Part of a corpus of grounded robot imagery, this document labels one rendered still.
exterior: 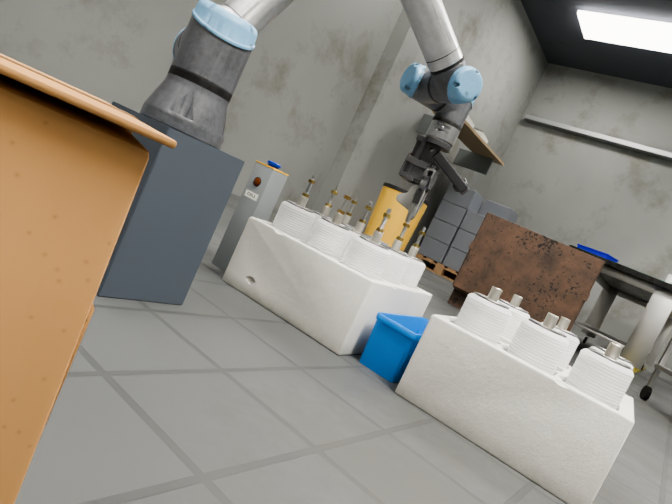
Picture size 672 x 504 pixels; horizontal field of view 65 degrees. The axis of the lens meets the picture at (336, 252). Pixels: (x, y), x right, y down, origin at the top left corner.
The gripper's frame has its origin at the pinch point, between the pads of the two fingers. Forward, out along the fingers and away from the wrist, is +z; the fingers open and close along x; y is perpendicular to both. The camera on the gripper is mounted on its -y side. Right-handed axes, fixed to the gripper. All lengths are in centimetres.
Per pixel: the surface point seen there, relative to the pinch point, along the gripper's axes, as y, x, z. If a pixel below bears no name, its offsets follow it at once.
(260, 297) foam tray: 22.6, 14.4, 32.7
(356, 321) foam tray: -2.3, 19.9, 25.9
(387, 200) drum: 62, -236, -12
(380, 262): -0.4, 14.2, 12.3
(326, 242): 13.6, 13.0, 13.8
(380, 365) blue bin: -11.0, 18.4, 32.3
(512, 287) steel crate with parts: -39, -217, 7
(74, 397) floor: 9, 86, 34
